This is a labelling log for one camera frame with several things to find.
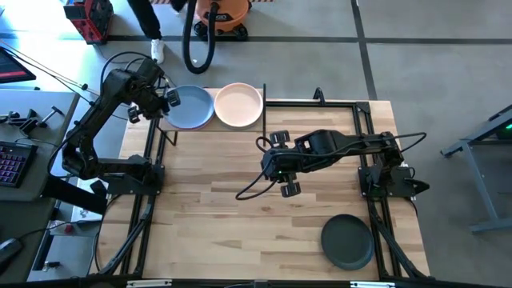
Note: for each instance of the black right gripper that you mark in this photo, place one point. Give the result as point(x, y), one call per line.
point(280, 166)

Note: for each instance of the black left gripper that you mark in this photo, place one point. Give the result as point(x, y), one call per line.
point(154, 102)

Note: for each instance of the blue plate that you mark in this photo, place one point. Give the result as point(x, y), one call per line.
point(192, 106)

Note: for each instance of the dark green plate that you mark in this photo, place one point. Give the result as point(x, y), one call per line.
point(347, 242)

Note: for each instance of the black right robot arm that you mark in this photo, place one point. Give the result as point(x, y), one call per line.
point(340, 146)

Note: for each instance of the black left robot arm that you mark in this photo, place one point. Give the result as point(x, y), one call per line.
point(80, 158)

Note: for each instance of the person's shoe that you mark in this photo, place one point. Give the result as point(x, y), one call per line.
point(158, 51)

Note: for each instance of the person's leg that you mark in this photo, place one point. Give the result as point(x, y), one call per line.
point(146, 18)
point(178, 4)

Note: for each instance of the red and black tool box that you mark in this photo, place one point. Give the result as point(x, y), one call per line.
point(90, 18)

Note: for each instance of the grey side desk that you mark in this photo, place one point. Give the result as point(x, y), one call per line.
point(40, 100)

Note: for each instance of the orange shop vacuum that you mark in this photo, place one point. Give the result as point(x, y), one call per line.
point(224, 12)

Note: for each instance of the white printed box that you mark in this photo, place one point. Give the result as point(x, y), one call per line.
point(86, 212)

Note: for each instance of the black clamp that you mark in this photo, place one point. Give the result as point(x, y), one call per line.
point(24, 122)

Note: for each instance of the computer monitor with red bar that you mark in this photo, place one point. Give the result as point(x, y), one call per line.
point(12, 66)

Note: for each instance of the black keyboard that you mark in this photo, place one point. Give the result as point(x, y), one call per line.
point(16, 164)

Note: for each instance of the red button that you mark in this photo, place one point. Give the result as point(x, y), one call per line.
point(68, 229)

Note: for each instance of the grey metal stand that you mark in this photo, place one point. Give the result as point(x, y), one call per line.
point(480, 184)

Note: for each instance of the black computer mouse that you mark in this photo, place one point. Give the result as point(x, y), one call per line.
point(8, 250)

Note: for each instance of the black aluminium rig frame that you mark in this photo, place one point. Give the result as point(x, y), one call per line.
point(312, 105)

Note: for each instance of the black hook bracket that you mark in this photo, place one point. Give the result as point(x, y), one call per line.
point(318, 94)

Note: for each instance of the silver metal bracket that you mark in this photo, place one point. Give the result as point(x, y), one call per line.
point(372, 285)
point(149, 283)

